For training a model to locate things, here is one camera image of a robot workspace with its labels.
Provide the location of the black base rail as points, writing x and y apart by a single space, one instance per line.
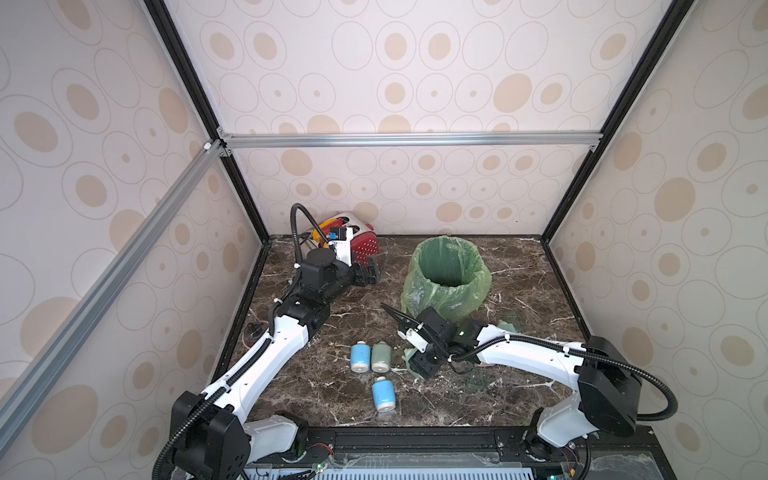
458 453

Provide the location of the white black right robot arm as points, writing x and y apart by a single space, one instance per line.
607 393

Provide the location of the light green pencil sharpener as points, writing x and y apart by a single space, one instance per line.
408 354

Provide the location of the silver aluminium side bar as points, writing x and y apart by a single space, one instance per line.
42 374

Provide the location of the blue pencil sharpener in row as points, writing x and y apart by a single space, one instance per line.
360 357

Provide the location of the red yellow toy items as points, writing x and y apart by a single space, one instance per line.
338 221

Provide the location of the sage green pencil sharpener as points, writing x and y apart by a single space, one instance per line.
381 357

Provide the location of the green plastic bin liner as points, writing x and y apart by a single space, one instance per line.
447 274

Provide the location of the clear green shavings tray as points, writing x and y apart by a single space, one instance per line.
478 380

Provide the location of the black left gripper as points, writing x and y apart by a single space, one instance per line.
371 274

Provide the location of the silver aluminium crossbar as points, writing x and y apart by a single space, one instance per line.
440 139

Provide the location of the red plastic basket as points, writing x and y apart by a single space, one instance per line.
364 242

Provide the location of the mint green pencil sharpener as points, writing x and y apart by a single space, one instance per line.
506 326

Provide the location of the blue pencil sharpener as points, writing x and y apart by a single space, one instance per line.
384 395
360 357

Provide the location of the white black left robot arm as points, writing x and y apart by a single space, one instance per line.
211 436

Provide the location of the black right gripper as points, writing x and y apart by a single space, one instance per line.
424 323

